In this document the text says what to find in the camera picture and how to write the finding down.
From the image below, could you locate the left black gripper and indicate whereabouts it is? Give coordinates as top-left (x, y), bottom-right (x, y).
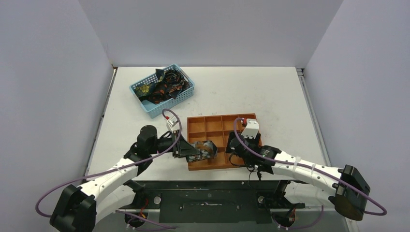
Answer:
top-left (149, 130), bottom-right (200, 158)

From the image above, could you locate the orange wooden compartment tray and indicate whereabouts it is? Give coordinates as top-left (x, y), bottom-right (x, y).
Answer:
top-left (187, 113), bottom-right (257, 171)

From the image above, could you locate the orange floral necktie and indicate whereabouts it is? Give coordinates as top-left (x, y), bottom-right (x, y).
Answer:
top-left (186, 140), bottom-right (218, 163)

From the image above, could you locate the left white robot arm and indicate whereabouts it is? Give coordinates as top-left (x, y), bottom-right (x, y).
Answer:
top-left (50, 125), bottom-right (200, 232)

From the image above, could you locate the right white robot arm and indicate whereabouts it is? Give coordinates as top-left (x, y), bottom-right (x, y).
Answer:
top-left (226, 132), bottom-right (370, 221)

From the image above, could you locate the light blue plastic basket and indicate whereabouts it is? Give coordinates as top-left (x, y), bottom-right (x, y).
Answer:
top-left (129, 64), bottom-right (195, 118)

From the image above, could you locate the black tie with orange swirls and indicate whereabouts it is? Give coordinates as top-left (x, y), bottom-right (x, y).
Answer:
top-left (145, 69), bottom-right (189, 104)

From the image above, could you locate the dark tie with yellow flowers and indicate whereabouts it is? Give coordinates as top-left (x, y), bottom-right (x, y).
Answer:
top-left (134, 83), bottom-right (157, 101)

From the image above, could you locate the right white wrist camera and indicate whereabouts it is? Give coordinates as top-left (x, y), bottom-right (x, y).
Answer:
top-left (241, 118), bottom-right (259, 139)

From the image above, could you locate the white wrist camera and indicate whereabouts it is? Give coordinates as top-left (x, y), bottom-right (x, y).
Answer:
top-left (166, 116), bottom-right (179, 132)
top-left (241, 118), bottom-right (259, 139)

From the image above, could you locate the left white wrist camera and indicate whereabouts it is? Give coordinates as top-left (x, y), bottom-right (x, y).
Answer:
top-left (166, 116), bottom-right (179, 132)

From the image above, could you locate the black metal base plate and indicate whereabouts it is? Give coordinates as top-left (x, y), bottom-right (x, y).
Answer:
top-left (79, 180), bottom-right (307, 225)

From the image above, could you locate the aluminium frame rail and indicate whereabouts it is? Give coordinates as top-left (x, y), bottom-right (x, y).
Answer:
top-left (296, 68), bottom-right (332, 166)

